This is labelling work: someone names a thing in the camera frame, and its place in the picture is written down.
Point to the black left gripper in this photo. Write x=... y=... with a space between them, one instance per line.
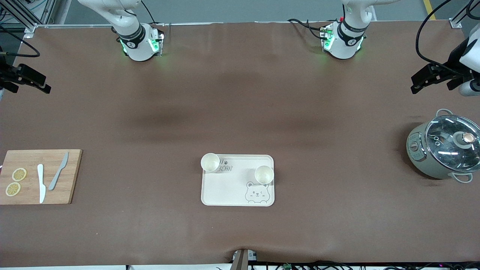
x=451 y=64

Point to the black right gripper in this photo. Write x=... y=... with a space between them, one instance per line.
x=4 y=73

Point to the white IKEA cup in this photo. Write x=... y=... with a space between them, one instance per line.
x=264 y=174
x=210 y=162

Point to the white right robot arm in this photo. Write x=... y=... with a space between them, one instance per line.
x=135 y=48

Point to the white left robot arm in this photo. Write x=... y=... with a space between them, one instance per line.
x=345 y=47

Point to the glass pot lid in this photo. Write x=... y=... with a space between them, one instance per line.
x=446 y=142

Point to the grey-green electric cooker pot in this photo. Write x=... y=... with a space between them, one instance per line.
x=418 y=150

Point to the grey plastic knife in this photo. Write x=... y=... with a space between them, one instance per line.
x=59 y=170

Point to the yellow lemon slice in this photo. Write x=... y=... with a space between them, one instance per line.
x=13 y=189
x=19 y=174

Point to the wooden cutting board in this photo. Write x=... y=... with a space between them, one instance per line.
x=63 y=180

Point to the white plastic knife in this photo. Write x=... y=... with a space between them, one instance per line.
x=41 y=183

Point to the cream bear print tray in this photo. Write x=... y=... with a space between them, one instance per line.
x=232 y=187

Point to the aluminium frame post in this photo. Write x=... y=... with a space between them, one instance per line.
x=30 y=30
x=455 y=23

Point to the grey table edge mount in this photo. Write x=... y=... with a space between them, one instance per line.
x=240 y=260

